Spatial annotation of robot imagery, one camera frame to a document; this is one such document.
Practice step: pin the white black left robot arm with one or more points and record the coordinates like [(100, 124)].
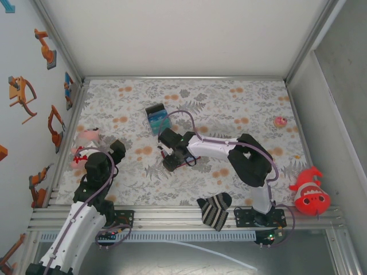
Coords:
[(77, 229)]

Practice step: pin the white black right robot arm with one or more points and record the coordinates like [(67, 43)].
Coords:
[(212, 146)]

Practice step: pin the teal credit card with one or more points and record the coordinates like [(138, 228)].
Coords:
[(157, 131), (156, 123)]

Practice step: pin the blue credit card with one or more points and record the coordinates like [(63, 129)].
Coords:
[(156, 117)]

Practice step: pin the black credit card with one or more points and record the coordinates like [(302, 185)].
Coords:
[(155, 110)]

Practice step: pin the blue teal box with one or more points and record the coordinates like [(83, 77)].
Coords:
[(155, 121)]

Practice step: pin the pink pig plush toy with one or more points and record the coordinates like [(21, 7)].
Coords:
[(86, 136)]

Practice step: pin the floral print tablecloth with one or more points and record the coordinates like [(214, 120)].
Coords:
[(172, 189)]

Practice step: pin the black controller board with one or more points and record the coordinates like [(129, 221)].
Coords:
[(110, 236), (268, 237)]

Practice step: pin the black beige striped sock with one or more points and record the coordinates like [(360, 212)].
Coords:
[(213, 209)]

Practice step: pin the pink toy donut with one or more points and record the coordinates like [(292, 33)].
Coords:
[(280, 121)]

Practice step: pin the red fish plush toy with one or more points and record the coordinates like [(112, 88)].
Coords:
[(311, 194)]

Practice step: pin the aluminium side rail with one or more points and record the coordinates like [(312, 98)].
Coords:
[(65, 137)]

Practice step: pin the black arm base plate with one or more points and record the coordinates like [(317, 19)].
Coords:
[(243, 219), (126, 219)]

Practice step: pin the wide aluminium frame rail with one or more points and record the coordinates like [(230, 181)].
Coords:
[(172, 217)]

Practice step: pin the thin aluminium frame rail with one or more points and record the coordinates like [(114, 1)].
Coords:
[(172, 77)]

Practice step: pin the blue orange wall sticker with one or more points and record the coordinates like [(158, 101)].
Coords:
[(68, 88)]

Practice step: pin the orange block wall sticker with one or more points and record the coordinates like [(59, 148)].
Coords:
[(3, 153)]

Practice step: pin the orange curved frame wall sticker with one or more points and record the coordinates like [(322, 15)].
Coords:
[(18, 91)]

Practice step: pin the aluminium corner post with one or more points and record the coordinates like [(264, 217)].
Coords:
[(311, 40), (58, 40)]

